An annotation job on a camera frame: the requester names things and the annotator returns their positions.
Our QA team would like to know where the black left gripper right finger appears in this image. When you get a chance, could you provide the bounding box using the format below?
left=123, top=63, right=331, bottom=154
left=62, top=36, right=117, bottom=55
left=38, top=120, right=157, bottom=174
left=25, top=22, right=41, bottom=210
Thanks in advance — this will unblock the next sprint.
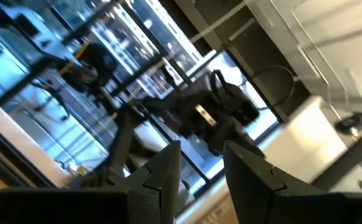
left=223, top=139, right=294, bottom=224

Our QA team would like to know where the black rig post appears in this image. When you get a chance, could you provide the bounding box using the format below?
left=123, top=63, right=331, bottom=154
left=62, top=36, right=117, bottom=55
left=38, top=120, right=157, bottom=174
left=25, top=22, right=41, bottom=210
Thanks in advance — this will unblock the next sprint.
left=311, top=123, right=362, bottom=191

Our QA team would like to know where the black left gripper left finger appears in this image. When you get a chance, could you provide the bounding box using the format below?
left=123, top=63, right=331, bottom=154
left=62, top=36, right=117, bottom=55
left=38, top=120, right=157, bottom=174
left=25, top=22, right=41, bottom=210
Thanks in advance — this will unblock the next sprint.
left=118, top=139, right=182, bottom=224

